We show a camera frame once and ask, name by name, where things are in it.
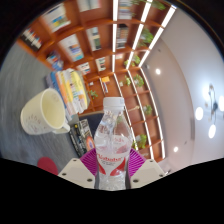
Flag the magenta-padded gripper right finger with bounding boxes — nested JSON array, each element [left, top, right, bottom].
[[126, 148, 167, 190]]

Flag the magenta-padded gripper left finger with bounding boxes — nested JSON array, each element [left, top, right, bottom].
[[57, 148, 100, 190]]

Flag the clear plastic water bottle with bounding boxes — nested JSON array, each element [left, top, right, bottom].
[[93, 96, 134, 192]]

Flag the flat round red coaster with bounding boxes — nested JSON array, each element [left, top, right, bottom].
[[36, 156, 60, 176]]

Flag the stack of dark books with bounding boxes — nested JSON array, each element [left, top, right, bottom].
[[68, 118, 96, 158]]

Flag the dark upholstered chair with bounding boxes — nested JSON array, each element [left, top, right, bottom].
[[78, 111, 105, 134]]

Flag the stack of colourful books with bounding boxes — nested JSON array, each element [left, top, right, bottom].
[[45, 67, 90, 121]]

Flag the branched ceiling lamp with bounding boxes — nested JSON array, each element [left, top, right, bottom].
[[194, 83, 224, 140]]

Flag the wooden shelf unit with books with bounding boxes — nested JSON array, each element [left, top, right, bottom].
[[16, 0, 178, 164]]

